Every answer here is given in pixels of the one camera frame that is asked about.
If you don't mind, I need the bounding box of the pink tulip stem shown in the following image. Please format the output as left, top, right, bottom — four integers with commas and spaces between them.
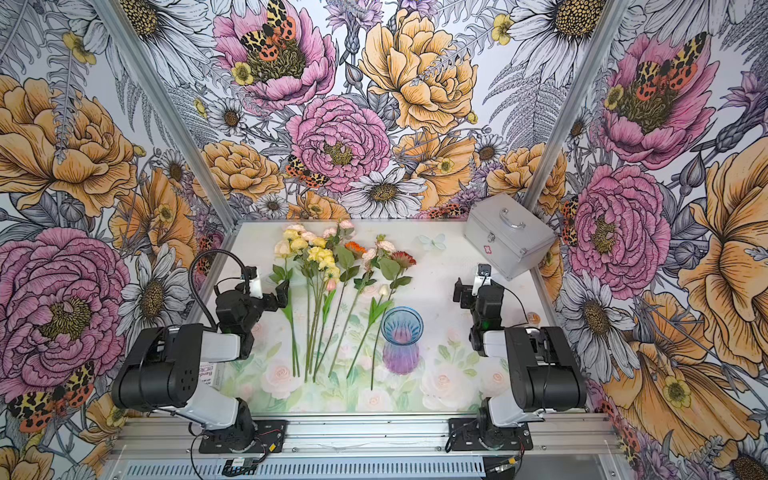
313, 278, 338, 377

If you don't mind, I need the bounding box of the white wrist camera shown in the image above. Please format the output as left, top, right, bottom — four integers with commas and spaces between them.
472, 263, 492, 296
243, 266, 263, 299

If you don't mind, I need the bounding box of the dark red gerbera stem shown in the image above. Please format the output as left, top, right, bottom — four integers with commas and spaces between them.
369, 250, 418, 391

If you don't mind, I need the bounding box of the black corrugated cable hose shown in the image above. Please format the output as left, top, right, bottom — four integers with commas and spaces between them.
187, 248, 250, 331

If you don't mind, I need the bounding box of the silver first aid case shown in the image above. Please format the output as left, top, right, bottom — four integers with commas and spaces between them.
464, 194, 556, 280

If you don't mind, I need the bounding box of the white tulip stem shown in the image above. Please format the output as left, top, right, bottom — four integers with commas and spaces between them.
368, 283, 392, 327
280, 288, 301, 377

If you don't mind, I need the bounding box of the yellow rose bunch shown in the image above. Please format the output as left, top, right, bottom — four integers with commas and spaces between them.
291, 246, 340, 382

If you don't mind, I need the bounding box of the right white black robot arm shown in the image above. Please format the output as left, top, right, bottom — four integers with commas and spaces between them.
450, 278, 587, 450

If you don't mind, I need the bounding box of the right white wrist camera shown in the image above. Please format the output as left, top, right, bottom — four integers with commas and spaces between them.
472, 263, 492, 296

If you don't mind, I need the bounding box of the red white bandage box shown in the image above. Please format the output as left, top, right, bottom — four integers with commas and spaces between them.
198, 362, 220, 389

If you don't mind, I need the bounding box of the white tulip right stem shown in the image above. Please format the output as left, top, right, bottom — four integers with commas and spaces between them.
368, 283, 392, 327

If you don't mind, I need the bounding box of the peach rose stem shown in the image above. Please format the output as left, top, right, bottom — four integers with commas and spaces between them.
270, 240, 294, 285

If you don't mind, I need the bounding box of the blue purple glass vase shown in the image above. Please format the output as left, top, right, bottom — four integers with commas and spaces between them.
382, 306, 424, 375

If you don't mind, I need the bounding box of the small clear bottle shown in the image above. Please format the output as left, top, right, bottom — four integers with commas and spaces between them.
526, 311, 541, 328

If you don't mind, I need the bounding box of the aluminium front rail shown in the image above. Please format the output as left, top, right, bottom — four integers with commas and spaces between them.
107, 412, 625, 460

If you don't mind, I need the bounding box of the orange gerbera stem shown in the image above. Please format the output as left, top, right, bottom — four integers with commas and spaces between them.
328, 240, 366, 376

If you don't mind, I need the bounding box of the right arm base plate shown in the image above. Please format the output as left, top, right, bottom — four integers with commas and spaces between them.
444, 417, 533, 453

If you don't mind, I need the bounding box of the green circuit board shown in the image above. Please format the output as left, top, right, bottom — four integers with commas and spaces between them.
221, 457, 261, 478

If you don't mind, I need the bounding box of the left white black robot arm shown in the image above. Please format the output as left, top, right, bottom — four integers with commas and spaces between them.
111, 281, 290, 451

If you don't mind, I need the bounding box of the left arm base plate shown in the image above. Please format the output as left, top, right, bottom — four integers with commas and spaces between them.
198, 420, 288, 455

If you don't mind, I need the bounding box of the pale pink rose spray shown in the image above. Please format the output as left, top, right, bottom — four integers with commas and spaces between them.
283, 224, 326, 250

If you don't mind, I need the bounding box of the white tulip left stem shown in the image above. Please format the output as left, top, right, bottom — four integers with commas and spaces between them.
280, 288, 301, 377

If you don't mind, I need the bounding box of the pink rosebud spray stem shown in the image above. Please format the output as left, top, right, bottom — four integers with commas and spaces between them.
324, 220, 355, 275

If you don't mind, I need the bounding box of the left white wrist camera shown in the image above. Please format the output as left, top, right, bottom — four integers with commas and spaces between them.
243, 266, 263, 299

